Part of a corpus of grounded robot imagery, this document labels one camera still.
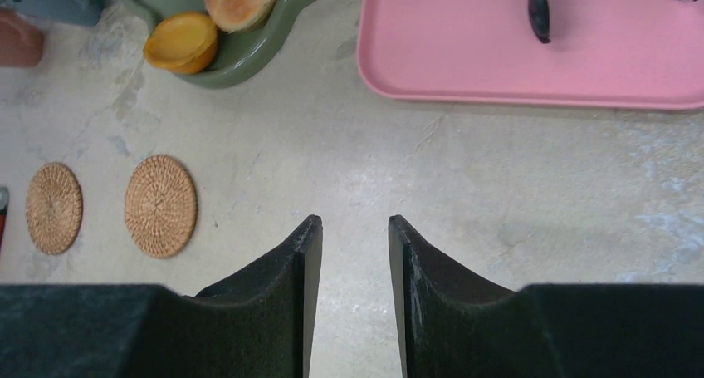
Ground green three-tier stand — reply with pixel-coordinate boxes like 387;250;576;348
120;0;317;89

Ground paw print bun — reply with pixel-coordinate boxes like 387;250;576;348
204;0;277;33

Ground orange mug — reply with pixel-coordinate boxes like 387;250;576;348
1;7;44;68

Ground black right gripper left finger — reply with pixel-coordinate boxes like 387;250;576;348
1;215;323;377

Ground red handled tool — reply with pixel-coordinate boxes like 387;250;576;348
0;186;9;244

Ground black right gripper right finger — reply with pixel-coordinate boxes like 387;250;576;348
389;215;703;377

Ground yellow egg tart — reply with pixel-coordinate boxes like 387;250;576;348
143;12;218;75

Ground pink serving tray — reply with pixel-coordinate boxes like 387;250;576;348
357;0;703;110

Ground grey mug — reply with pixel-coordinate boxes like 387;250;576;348
1;0;105;27

